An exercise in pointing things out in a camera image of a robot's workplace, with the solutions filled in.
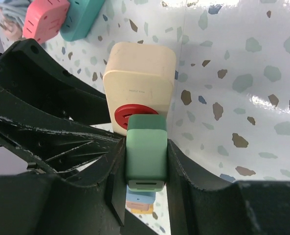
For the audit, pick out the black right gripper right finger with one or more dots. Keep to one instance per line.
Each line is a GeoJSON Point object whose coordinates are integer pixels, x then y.
{"type": "Point", "coordinates": [201, 203]}

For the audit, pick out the beige power strip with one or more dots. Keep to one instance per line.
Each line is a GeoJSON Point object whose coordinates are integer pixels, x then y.
{"type": "Point", "coordinates": [138, 78]}

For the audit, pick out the tan cube plug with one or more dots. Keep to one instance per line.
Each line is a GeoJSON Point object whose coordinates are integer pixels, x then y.
{"type": "Point", "coordinates": [140, 208]}

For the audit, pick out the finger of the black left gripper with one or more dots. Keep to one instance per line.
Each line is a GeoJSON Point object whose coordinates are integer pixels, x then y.
{"type": "Point", "coordinates": [66, 143]}
{"type": "Point", "coordinates": [29, 73]}

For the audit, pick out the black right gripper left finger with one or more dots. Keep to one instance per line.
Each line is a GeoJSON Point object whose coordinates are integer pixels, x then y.
{"type": "Point", "coordinates": [89, 203]}

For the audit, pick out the green cube plug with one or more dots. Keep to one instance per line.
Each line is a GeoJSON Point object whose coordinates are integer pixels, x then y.
{"type": "Point", "coordinates": [146, 152]}

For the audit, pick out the teal triangular power socket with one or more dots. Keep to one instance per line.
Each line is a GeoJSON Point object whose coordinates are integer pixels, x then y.
{"type": "Point", "coordinates": [80, 18]}

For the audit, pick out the pink square adapter plug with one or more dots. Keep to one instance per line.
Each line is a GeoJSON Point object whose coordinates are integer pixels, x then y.
{"type": "Point", "coordinates": [44, 19]}

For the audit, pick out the light blue cube plug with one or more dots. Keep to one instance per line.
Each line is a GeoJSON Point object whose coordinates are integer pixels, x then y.
{"type": "Point", "coordinates": [140, 197]}

